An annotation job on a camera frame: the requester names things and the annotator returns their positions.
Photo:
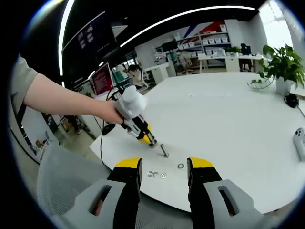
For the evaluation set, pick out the monitor with red screen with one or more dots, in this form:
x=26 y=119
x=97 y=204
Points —
x=102 y=80

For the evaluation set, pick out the long curved ceiling light strip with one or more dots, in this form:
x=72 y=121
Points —
x=190 y=14

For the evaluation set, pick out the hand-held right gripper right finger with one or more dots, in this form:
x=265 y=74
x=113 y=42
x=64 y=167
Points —
x=202 y=190

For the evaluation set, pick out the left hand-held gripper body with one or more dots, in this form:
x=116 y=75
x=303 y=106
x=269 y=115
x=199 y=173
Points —
x=129 y=102

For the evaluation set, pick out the person's grey shirt sleeve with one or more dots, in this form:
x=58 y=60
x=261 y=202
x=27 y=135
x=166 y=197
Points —
x=21 y=81

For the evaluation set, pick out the small desk plant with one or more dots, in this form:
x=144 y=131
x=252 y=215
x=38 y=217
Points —
x=232 y=50

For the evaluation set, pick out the white handheld controller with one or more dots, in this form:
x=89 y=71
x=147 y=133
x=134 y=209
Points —
x=299 y=143

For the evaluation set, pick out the large dark wall display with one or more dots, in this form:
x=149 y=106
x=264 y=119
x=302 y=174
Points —
x=90 y=40

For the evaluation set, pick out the black office chair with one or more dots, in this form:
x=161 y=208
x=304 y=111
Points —
x=245 y=51

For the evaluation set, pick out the black oval device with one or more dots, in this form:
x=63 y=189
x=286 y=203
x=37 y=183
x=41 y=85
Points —
x=107 y=129

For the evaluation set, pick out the small black round object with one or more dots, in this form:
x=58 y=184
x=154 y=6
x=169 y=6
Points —
x=291 y=100

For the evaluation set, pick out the white cabinet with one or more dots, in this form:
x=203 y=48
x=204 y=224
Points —
x=159 y=71

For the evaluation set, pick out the potted green plant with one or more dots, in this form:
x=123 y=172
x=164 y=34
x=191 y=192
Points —
x=283 y=64

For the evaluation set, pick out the rows of white storage bins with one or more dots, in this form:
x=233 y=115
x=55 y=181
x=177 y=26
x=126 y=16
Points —
x=209 y=41

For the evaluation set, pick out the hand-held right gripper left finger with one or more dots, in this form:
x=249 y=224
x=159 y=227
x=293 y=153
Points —
x=126 y=190

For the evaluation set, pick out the bright window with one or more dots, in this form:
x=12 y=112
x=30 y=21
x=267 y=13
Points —
x=274 y=26

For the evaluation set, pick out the person's left hand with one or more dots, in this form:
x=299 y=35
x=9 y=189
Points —
x=112 y=112

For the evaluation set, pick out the white background desk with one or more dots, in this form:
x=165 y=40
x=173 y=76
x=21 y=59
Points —
x=228 y=58

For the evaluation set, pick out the white mesh office chair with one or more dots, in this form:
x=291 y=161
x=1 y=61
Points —
x=62 y=167

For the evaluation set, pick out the storage shelving unit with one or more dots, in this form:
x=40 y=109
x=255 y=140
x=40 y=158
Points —
x=205 y=47

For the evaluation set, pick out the small steel threaded stud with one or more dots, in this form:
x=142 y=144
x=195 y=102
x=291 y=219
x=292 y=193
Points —
x=164 y=150

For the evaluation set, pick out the large steel threaded stud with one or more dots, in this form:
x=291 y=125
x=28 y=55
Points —
x=149 y=138

